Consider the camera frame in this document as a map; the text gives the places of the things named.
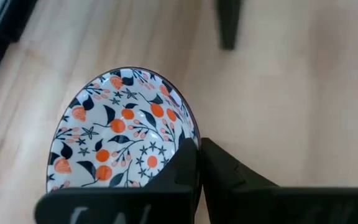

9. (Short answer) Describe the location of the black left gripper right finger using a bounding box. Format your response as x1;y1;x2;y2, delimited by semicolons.
200;138;358;224

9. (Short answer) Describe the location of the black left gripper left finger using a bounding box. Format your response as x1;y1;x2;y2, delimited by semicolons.
35;138;200;224

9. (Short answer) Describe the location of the floral ceramic mini bowl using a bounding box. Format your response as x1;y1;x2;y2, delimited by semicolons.
45;66;201;190

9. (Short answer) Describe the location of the black aluminium table frame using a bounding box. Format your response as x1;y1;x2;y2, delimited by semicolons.
0;0;39;103

